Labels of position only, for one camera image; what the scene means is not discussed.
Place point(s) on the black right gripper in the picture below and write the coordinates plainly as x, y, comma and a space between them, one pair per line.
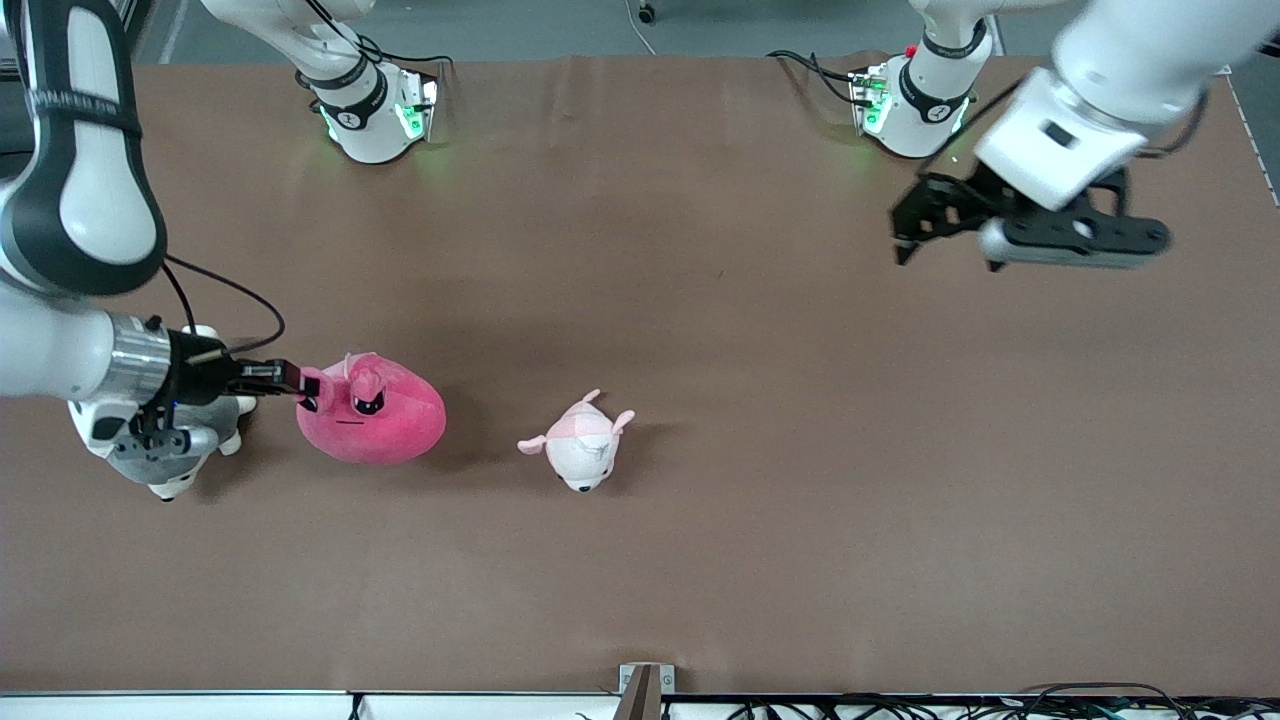
197, 371

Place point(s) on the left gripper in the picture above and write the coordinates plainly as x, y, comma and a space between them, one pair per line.
948, 203

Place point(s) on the round pink plush toy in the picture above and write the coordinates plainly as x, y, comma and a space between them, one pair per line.
390, 425

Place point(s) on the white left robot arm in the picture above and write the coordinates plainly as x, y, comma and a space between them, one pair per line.
1130, 60

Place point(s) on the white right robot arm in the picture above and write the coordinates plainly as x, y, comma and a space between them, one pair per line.
90, 200

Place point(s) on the grey white husky plush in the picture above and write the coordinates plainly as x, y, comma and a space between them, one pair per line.
175, 485

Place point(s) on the brown table cover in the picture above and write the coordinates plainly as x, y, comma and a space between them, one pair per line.
700, 300

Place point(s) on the pale pink white plush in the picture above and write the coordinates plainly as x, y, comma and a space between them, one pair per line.
580, 450

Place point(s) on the white table edge rail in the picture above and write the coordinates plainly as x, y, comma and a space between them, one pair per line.
200, 706

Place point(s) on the metal bracket with post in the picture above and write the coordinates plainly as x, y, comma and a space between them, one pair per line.
640, 695

